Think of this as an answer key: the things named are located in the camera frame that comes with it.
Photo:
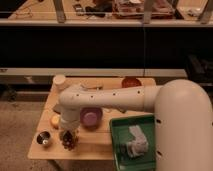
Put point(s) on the white cylindrical cup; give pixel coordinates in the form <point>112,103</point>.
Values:
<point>60,82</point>

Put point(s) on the green plastic tray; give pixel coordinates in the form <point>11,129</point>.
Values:
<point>120,135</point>

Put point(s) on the orange red bowl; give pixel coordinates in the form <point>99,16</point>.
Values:
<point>130,82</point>

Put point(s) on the yellow round fruit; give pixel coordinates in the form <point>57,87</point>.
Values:
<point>54,121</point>

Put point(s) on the purple bowl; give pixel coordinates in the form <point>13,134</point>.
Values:
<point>90,117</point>

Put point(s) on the small metal cup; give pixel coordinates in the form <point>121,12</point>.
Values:
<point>44,139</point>

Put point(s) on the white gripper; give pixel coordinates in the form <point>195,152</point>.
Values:
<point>71,124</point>

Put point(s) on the dark red grape bunch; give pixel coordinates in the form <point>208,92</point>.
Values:
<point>69,140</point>

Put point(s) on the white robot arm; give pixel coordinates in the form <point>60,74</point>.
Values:
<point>183,119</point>

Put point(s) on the white crumpled cloth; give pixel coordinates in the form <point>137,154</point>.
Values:
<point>139,145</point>

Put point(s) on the light wooden table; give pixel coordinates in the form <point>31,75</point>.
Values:
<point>92,145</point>

